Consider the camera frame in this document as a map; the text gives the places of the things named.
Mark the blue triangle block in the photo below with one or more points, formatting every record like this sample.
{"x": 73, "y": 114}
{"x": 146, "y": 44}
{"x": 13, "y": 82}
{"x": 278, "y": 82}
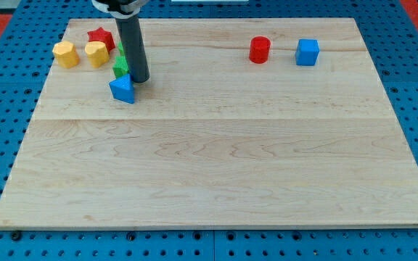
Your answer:
{"x": 122, "y": 89}

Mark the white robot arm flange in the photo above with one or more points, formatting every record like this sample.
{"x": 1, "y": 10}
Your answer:
{"x": 120, "y": 9}

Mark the wooden board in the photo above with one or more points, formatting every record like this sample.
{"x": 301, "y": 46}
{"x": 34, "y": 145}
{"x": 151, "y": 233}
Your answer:
{"x": 215, "y": 141}

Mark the red cylinder block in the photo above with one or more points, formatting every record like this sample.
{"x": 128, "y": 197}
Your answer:
{"x": 259, "y": 49}

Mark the green star block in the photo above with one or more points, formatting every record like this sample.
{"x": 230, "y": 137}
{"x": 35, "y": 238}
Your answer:
{"x": 120, "y": 67}

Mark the green block behind rod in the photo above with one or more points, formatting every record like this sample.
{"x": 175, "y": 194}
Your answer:
{"x": 120, "y": 49}

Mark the blue cube block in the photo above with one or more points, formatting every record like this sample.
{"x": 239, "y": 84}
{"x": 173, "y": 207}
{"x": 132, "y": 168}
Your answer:
{"x": 307, "y": 52}

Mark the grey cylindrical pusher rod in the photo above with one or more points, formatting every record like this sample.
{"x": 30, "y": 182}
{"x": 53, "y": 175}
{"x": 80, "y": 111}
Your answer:
{"x": 133, "y": 48}

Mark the yellow heart block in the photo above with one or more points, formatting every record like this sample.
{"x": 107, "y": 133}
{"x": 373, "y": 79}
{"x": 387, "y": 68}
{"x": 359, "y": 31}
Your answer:
{"x": 97, "y": 53}

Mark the red star block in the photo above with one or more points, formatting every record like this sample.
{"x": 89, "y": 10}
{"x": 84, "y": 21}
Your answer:
{"x": 102, "y": 35}

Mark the yellow hexagon block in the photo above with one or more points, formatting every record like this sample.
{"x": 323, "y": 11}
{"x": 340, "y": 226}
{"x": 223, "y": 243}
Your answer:
{"x": 65, "y": 54}

